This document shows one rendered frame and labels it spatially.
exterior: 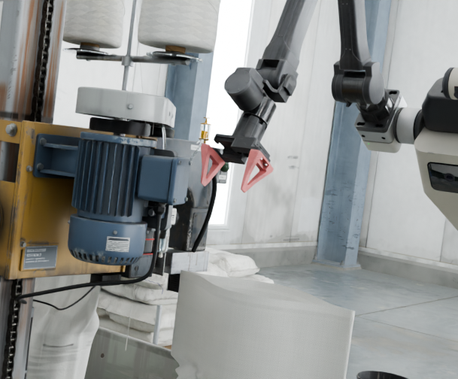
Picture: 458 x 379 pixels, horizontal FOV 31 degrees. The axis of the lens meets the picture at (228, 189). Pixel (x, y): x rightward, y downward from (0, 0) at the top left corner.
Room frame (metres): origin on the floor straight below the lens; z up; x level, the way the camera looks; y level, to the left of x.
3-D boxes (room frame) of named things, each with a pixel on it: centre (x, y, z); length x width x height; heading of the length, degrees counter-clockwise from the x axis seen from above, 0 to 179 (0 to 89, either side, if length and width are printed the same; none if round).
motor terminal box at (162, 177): (1.62, 0.13, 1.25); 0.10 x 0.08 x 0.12; 168
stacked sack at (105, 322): (4.96, 0.46, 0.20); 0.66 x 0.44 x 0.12; 53
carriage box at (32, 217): (1.80, 0.40, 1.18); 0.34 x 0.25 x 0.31; 143
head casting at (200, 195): (2.10, 0.23, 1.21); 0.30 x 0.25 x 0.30; 53
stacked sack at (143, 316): (4.89, 0.28, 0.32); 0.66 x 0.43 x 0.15; 145
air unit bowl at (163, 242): (1.90, 0.14, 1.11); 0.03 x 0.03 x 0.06
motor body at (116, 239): (1.64, 0.23, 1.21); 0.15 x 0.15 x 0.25
